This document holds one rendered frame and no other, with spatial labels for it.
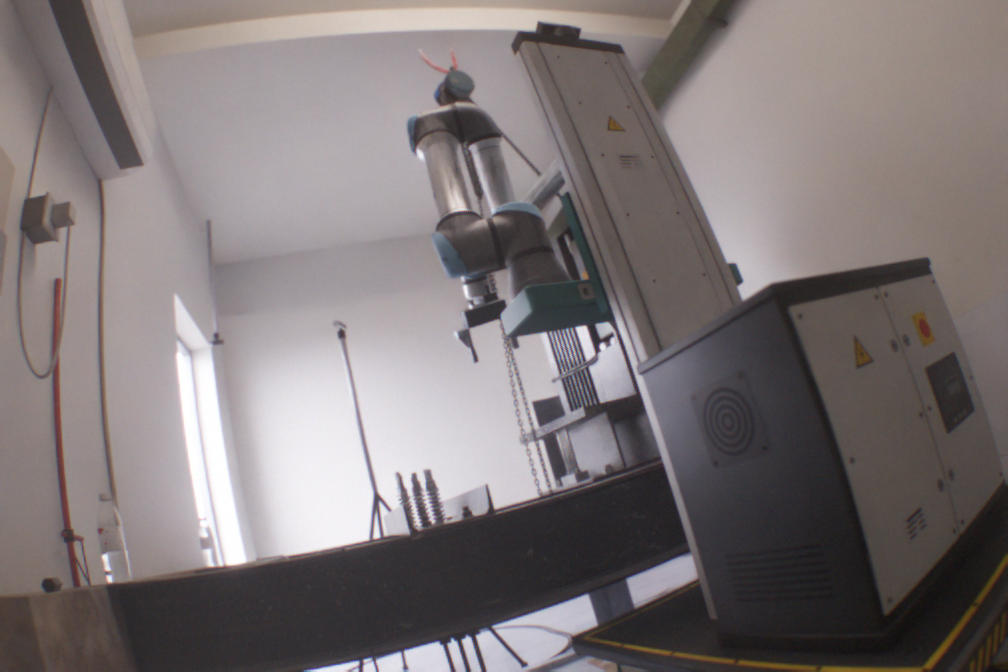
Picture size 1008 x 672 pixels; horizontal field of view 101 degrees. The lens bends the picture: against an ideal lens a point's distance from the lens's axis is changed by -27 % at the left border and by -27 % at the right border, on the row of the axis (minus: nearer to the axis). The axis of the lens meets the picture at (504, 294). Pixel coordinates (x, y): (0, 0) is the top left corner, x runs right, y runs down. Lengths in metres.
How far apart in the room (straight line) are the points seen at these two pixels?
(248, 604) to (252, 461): 2.85
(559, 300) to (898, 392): 0.70
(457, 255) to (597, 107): 0.52
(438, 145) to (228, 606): 1.24
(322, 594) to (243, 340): 3.22
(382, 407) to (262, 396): 0.88
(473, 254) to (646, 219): 0.40
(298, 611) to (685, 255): 1.20
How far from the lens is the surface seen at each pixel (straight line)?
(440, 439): 4.20
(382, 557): 1.36
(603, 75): 1.59
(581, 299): 1.24
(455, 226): 1.32
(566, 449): 2.02
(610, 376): 2.08
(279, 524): 4.13
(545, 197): 1.81
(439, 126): 1.55
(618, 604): 2.58
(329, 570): 1.36
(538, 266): 1.25
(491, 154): 1.57
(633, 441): 2.28
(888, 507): 0.84
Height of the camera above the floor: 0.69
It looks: 20 degrees up
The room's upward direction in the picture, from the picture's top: 17 degrees counter-clockwise
